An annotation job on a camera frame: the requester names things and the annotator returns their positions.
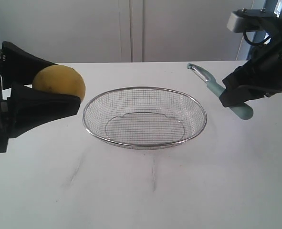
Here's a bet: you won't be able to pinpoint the window with grey frame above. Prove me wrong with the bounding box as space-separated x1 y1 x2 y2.
236 0 282 61

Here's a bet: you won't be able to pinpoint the white cabinet doors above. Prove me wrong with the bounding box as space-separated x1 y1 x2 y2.
0 0 254 62

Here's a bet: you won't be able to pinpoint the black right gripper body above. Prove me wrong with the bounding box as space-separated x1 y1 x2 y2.
240 16 282 98

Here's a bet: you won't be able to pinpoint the yellow lemon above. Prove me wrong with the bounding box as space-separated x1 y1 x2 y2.
32 65 86 101

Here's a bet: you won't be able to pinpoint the oval wire mesh basket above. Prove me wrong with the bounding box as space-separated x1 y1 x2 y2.
82 86 207 150

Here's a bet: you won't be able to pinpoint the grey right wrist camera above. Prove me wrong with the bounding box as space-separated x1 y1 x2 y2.
227 9 277 33

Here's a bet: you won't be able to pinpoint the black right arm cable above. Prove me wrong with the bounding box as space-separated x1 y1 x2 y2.
243 31 272 46

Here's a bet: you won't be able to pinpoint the teal handled peeler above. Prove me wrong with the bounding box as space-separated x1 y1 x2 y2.
187 63 253 120

